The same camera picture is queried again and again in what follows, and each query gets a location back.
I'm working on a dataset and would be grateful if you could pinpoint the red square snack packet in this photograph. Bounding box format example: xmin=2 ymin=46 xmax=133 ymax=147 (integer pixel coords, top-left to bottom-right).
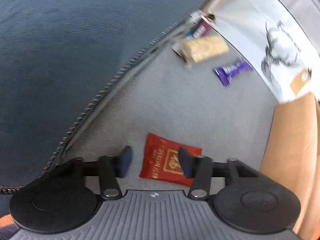
xmin=139 ymin=133 xmax=202 ymax=186

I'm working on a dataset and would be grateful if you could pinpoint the brown cardboard box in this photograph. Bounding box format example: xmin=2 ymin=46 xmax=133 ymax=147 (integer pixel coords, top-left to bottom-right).
xmin=260 ymin=93 xmax=319 ymax=239

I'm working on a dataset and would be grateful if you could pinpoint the purple chocolate bar wrapper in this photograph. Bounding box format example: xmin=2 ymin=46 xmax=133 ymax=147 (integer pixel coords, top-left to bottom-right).
xmin=213 ymin=61 xmax=253 ymax=87

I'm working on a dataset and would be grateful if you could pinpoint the white rice cracker pack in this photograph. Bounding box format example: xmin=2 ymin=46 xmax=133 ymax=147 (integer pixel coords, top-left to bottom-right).
xmin=171 ymin=35 xmax=229 ymax=64

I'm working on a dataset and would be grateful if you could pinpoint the dark purple snack packet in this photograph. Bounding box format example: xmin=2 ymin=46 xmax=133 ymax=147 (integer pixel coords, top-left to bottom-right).
xmin=185 ymin=20 xmax=212 ymax=39

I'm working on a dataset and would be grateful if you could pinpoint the deer print pillow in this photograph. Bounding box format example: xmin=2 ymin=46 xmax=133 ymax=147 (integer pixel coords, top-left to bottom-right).
xmin=200 ymin=0 xmax=319 ymax=102

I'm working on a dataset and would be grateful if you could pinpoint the metal chain strap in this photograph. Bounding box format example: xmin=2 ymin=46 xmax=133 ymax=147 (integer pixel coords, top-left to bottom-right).
xmin=0 ymin=15 xmax=198 ymax=196

